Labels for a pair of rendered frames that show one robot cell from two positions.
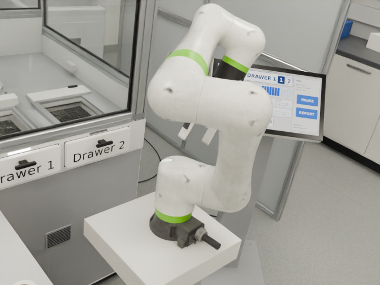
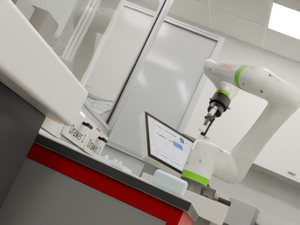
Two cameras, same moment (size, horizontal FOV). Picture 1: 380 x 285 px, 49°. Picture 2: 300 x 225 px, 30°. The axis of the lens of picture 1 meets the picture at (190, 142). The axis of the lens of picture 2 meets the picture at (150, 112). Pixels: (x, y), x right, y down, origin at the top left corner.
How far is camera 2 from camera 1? 208 cm
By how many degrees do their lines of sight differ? 49
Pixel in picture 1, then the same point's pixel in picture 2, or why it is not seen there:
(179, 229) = (206, 189)
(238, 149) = (281, 120)
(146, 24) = (140, 63)
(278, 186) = not seen: outside the picture
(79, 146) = (94, 133)
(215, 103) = (286, 87)
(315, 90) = not seen: hidden behind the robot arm
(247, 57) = (234, 93)
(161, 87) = (266, 72)
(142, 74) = (124, 98)
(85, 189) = not seen: hidden behind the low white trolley
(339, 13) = (184, 118)
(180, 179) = (218, 149)
